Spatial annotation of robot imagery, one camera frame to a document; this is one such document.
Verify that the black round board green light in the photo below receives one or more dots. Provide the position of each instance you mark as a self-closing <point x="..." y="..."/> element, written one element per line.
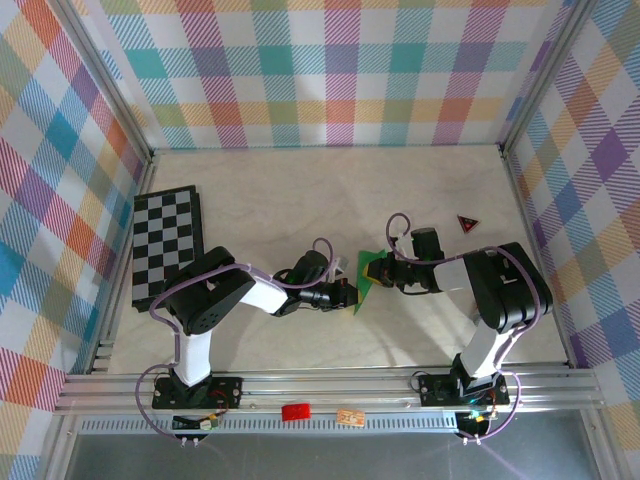
<point x="472" y="425"/>

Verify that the aluminium mounting rail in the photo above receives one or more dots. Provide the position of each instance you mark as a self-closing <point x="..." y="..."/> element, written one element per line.
<point x="325" y="387"/>

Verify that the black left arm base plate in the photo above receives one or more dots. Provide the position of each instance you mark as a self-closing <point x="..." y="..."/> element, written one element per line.
<point x="225" y="392"/>

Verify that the black grey chessboard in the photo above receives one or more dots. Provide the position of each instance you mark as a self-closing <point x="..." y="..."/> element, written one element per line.
<point x="155" y="220"/>

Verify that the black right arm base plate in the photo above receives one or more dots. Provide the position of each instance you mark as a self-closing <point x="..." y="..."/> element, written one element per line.
<point x="435" y="390"/>

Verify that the aluminium side rail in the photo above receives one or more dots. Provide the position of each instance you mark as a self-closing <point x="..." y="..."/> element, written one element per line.
<point x="522" y="200"/>
<point x="144" y="175"/>

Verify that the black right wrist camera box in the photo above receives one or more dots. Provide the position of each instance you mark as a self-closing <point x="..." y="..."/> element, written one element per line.
<point x="427" y="244"/>

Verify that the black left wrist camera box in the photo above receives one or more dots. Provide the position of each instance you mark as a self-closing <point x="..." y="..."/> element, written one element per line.
<point x="310" y="267"/>

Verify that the green paper sheet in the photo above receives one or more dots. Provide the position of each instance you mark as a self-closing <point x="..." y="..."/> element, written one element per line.
<point x="361" y="292"/>

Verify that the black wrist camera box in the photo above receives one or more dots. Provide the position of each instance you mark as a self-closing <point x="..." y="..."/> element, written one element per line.
<point x="427" y="244"/>
<point x="310" y="267"/>

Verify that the orange label sticker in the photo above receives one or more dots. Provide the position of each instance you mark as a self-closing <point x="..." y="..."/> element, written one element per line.
<point x="350" y="417"/>

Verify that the aluminium frame post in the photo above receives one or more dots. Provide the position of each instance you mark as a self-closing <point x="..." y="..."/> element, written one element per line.
<point x="544" y="75"/>
<point x="106" y="75"/>

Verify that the grey metal panel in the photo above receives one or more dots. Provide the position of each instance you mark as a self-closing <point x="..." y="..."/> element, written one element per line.
<point x="325" y="460"/>

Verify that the red black triangle piece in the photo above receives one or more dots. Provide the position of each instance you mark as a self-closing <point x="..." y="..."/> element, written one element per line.
<point x="468" y="224"/>

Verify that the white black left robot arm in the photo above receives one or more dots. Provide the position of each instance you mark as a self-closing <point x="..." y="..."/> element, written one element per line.
<point x="195" y="357"/>

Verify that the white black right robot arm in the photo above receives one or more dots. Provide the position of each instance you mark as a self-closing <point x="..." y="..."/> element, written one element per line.
<point x="480" y="350"/>

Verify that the red rectangular tag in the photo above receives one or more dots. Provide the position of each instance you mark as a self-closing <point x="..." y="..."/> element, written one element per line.
<point x="296" y="412"/>

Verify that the aluminium frame strut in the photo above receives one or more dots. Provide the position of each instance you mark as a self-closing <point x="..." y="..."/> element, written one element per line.
<point x="605" y="450"/>
<point x="57" y="450"/>

